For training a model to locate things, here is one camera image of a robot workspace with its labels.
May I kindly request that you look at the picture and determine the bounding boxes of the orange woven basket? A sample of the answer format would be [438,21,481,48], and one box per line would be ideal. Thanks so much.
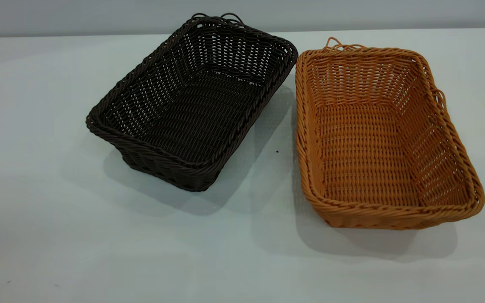
[295,37,485,230]

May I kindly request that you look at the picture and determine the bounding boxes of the black woven basket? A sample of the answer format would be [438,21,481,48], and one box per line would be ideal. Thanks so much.
[85,13,299,192]

